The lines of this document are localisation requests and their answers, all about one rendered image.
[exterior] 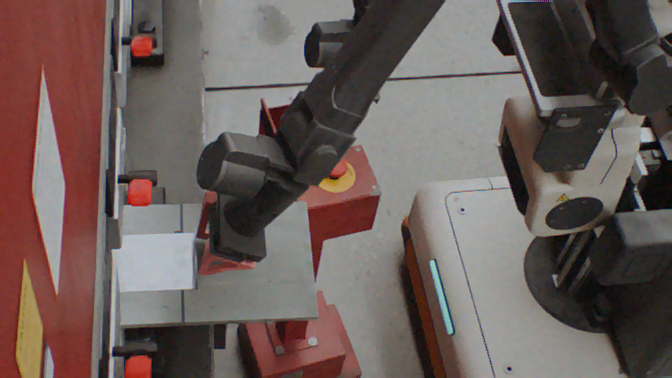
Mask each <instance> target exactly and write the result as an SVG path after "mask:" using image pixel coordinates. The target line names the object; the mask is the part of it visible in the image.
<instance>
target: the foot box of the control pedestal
mask: <svg viewBox="0 0 672 378"><path fill-rule="evenodd" d="M316 300H317V311H318V320H316V321H310V323H311V326H312V329H313V332H314V335H315V337H316V340H317V343H318V346H314V347H311V348H307V349H303V350H299V351H295V352H292V353H288V354H284V355H280V356H276V353H275V350H274V347H273V344H272V341H271V338H270V335H269V332H268V329H267V326H266V323H241V324H240V327H238V334H239V337H240V340H241V343H242V346H243V350H244V353H245V356H246V359H247V362H248V365H249V369H250V372H251V375H252V378H358V377H360V376H361V375H362V369H361V366H360V364H359V361H358V359H357V356H356V353H355V351H354V348H353V345H352V343H351V340H350V338H349V335H348V332H347V330H346V327H345V324H344V322H342V319H341V317H340V314H339V311H338V309H337V306H336V305H335V304H328V305H326V301H325V298H324V296H323V293H322V290H317V291H316Z"/></svg>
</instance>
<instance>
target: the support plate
mask: <svg viewBox="0 0 672 378"><path fill-rule="evenodd" d="M201 209H202V204H183V233H194V225H195V229H196V233H197V228H198V224H199V220H200V214H201ZM174 231H180V204H177V205H149V207H132V205H131V206H123V230H122V235H144V234H176V233H174ZM265 237H266V249H267V256H266V257H265V258H264V259H263V260H262V261H261V262H256V266H255V267H254V268H253V269H242V270H227V271H223V272H218V273H214V274H210V275H202V274H199V273H197V290H184V308H185V322H182V319H181V290H179V291H153V292H127V293H120V311H121V317H120V328H138V327H165V326H190V325H215V324H241V323H266V322H291V321H316V320H318V311H317V300H316V291H315V281H314V272H313V262H312V252H311V243H310V233H309V224H308V214H307V204H306V202H294V203H293V204H292V205H291V206H290V207H288V208H287V209H286V210H285V211H284V212H283V213H282V214H281V215H279V216H278V217H277V218H276V219H275V220H274V221H273V222H272V223H270V224H269V225H268V226H267V227H266V228H265ZM208 241H209V239H206V240H202V239H199V238H196V259H197V269H198V266H199V263H200V260H201V257H202V254H203V251H204V249H205V246H206V243H207V242H208Z"/></svg>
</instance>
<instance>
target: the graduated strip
mask: <svg viewBox="0 0 672 378"><path fill-rule="evenodd" d="M109 11H110V0H107V7H106V31H105V57H104V81H103V106H102V131H101V155H100V181H99V205H98V230H97V254H96V280H95V305H94V329H93V355H92V378H96V356H97V329H98V303H99V276H100V249H101V223H102V197H103V170H104V143H105V117H106V91H107V65H108V37H109Z"/></svg>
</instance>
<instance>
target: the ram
mask: <svg viewBox="0 0 672 378"><path fill-rule="evenodd" d="M106 7H107V0H0V378H22V376H21V373H20V370H19V367H18V364H17V361H16V358H15V353H16V342H17V329H18V318H20V307H21V295H22V284H23V273H24V262H25V261H26V265H27V268H28V272H29V276H30V279H31V283H32V287H33V291H34V294H35V298H36V302H37V305H38V309H39V313H40V316H41V320H42V324H43V335H42V350H41V364H40V377H39V378H43V377H44V363H45V349H46V339H47V343H48V347H49V351H50V354H51V358H52V362H53V365H54V369H53V378H92V355H93V329H94V305H95V280H96V254H97V230H98V205H99V181H100V155H101V131H102V106H103V81H104V57H105V31H106ZM111 14H112V0H110V11H109V37H108V65H107V91H106V117H105V143H104V170H103V197H102V223H101V249H100V276H99V303H98V329H97V356H96V378H98V375H99V346H100V319H101V291H102V263H103V235H104V208H105V180H106V152H107V125H108V97H109V70H110V41H111ZM42 63H43V69H44V75H45V80H46V85H47V91H48V96H49V101H50V107H51V112H52V117H53V123H54V128H55V134H56V139H57V144H59V150H60V155H61V160H62V167H63V172H64V178H65V183H66V191H65V206H64V222H63V237H62V238H61V253H60V269H59V285H58V300H57V302H56V298H55V294H54V289H53V285H52V281H51V277H50V272H49V268H48V264H47V260H46V255H45V250H44V246H43V242H42V238H41V233H40V229H39V225H38V221H37V217H36V212H35V208H34V204H33V200H32V195H31V184H32V172H33V160H34V149H35V138H36V126H37V115H38V104H39V92H40V81H41V70H42Z"/></svg>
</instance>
